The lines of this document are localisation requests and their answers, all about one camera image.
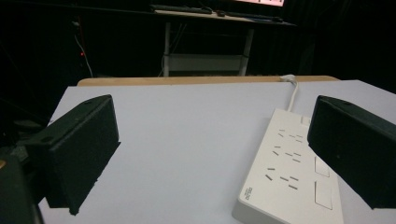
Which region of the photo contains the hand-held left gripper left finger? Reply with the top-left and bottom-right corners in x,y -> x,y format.
19,94 -> 121,217

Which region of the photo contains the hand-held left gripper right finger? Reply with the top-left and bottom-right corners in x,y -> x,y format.
306,95 -> 396,210

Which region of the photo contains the white power strip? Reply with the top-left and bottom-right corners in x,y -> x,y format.
232,107 -> 345,224

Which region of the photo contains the white mat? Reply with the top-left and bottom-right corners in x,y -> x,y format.
36,79 -> 396,224

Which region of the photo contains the desk with white legs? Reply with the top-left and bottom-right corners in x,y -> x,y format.
152,8 -> 297,77

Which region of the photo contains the black keyboard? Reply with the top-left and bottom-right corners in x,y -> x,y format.
149,4 -> 214,15

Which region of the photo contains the monitor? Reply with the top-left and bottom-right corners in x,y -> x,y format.
233,0 -> 286,7

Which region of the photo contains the white power strip cable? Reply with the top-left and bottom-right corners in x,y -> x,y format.
279,74 -> 299,112

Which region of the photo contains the white hanging cable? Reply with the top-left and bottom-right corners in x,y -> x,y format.
73,21 -> 94,78

